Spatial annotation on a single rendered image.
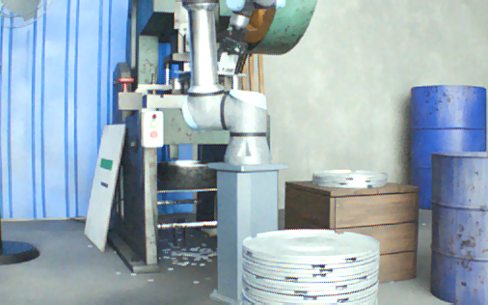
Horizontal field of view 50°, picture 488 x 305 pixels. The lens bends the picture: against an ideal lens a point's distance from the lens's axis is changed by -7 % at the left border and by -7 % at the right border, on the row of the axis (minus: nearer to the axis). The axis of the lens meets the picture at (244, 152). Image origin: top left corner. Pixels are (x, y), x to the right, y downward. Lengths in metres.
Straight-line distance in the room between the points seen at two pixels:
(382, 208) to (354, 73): 2.39
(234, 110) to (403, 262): 0.86
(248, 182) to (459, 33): 3.63
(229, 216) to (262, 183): 0.15
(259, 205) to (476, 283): 0.73
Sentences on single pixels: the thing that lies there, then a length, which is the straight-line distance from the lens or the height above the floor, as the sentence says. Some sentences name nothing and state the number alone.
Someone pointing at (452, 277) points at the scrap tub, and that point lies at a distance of 1.86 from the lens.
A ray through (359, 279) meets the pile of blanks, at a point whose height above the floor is 0.26.
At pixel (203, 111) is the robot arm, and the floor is 0.61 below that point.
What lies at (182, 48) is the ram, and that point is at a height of 0.91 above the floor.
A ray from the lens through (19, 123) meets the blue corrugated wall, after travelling 3.54.
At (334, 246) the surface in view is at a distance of 1.16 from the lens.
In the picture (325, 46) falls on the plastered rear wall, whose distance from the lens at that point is 4.20.
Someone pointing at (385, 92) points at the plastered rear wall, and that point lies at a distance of 4.46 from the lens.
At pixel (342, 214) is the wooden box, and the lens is 1.94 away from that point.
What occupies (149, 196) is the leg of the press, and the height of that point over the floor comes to 0.30.
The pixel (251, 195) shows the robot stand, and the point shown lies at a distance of 1.70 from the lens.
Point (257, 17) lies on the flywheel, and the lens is 2.77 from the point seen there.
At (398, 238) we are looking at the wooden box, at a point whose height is 0.16.
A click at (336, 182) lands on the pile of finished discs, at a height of 0.37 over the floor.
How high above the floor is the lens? 0.55
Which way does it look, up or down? 2 degrees down
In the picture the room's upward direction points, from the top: straight up
